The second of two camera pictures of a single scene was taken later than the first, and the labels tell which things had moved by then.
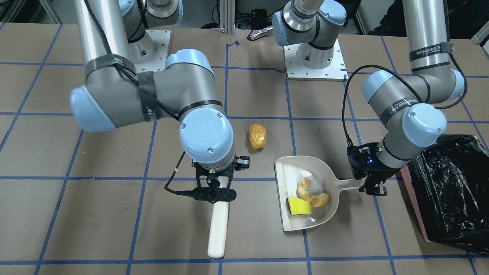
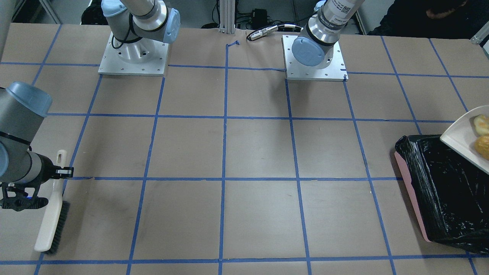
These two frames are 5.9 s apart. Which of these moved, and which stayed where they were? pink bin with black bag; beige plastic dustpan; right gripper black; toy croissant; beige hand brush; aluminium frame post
Moved: toy croissant; right gripper black; beige plastic dustpan; beige hand brush
Stayed: aluminium frame post; pink bin with black bag
